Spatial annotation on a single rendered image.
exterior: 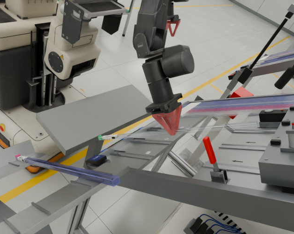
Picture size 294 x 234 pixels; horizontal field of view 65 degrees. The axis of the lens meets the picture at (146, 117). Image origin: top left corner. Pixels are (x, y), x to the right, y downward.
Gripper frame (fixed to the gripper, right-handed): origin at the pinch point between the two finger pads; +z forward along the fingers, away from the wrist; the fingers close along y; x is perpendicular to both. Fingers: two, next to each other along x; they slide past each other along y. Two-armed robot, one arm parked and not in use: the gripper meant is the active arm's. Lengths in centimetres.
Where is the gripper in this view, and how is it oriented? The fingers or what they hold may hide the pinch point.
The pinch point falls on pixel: (173, 131)
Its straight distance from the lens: 64.0
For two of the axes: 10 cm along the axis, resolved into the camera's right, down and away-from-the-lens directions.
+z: 3.0, 9.2, 2.3
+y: 5.1, -3.6, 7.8
